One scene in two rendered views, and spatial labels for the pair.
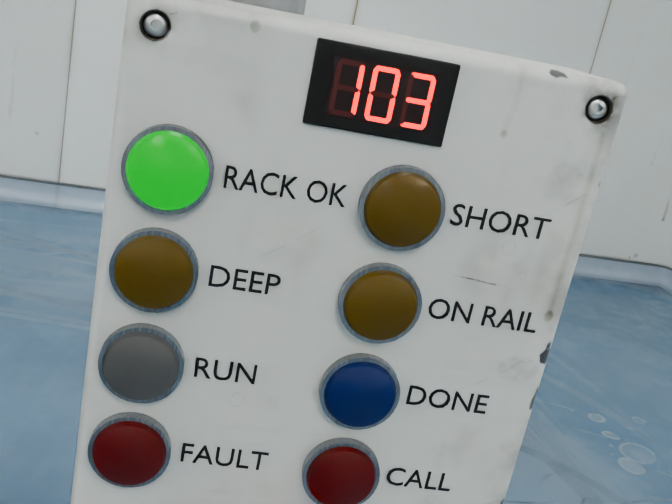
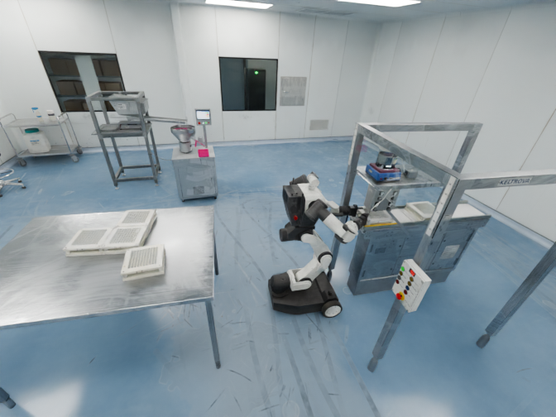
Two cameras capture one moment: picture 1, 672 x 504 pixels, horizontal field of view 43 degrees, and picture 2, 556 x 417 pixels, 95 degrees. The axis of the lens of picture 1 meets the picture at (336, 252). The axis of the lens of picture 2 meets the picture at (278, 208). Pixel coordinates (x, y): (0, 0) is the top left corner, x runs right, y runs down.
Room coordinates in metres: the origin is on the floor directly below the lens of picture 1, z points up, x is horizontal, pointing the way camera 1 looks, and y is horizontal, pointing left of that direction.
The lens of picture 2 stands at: (-0.56, -0.98, 2.22)
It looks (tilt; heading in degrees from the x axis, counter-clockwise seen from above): 32 degrees down; 86
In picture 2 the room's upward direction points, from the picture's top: 3 degrees clockwise
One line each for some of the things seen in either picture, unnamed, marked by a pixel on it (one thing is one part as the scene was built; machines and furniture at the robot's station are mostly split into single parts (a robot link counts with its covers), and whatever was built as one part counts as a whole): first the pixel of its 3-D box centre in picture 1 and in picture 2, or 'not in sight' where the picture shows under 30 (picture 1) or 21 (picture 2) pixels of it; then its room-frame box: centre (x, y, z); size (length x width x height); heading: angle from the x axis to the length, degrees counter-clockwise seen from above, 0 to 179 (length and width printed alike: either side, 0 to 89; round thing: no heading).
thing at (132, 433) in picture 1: (129, 453); not in sight; (0.27, 0.06, 1.05); 0.03 x 0.01 x 0.03; 99
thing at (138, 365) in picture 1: (141, 366); not in sight; (0.27, 0.06, 1.08); 0.03 x 0.01 x 0.03; 99
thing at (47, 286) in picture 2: not in sight; (110, 252); (-1.68, 0.50, 0.88); 1.50 x 1.10 x 0.04; 9
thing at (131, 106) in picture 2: not in sight; (146, 144); (-2.54, 3.33, 0.75); 1.43 x 1.06 x 1.50; 14
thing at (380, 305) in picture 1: (380, 305); not in sight; (0.28, -0.02, 1.12); 0.03 x 0.01 x 0.03; 99
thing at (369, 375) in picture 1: (360, 394); not in sight; (0.28, -0.02, 1.08); 0.03 x 0.01 x 0.03; 99
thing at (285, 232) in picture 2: not in sight; (296, 231); (-0.26, 0.77, 0.89); 0.28 x 0.13 x 0.18; 9
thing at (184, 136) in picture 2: not in sight; (189, 139); (-1.72, 3.04, 0.95); 0.49 x 0.36 x 0.37; 14
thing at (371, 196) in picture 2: not in sight; (381, 197); (0.39, 0.75, 1.25); 0.22 x 0.11 x 0.20; 9
